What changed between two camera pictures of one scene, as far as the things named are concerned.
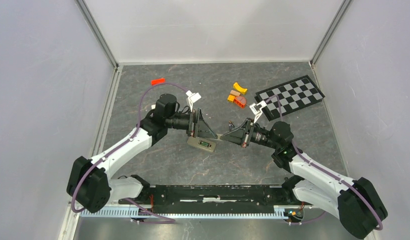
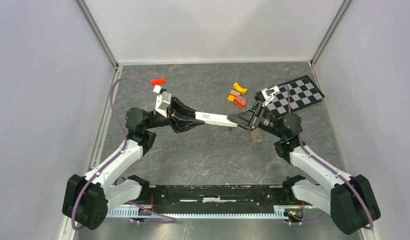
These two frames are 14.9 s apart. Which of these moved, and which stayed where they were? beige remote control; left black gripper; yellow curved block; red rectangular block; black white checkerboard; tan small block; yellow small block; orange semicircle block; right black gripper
Moved: left black gripper; beige remote control; right black gripper
Stayed: tan small block; yellow small block; red rectangular block; black white checkerboard; yellow curved block; orange semicircle block
